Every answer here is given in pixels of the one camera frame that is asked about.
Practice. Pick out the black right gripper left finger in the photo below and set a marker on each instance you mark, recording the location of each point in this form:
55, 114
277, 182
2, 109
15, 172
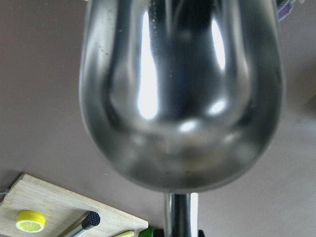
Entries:
158, 233

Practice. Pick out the steel ice scoop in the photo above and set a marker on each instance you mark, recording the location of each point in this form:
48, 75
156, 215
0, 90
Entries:
181, 96

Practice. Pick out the grey folded cloth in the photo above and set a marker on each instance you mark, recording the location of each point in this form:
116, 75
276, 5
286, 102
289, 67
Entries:
284, 8

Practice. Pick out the half lemon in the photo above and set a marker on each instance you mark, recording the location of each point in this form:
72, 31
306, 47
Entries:
30, 221

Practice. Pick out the green lime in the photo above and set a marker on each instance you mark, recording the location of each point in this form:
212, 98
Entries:
148, 232

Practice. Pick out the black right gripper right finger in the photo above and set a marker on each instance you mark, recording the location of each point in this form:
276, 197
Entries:
201, 233

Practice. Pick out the steel muddler black tip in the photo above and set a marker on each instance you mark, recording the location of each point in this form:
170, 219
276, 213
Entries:
90, 221

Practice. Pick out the bamboo cutting board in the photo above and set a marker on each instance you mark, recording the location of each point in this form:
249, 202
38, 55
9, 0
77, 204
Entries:
62, 209

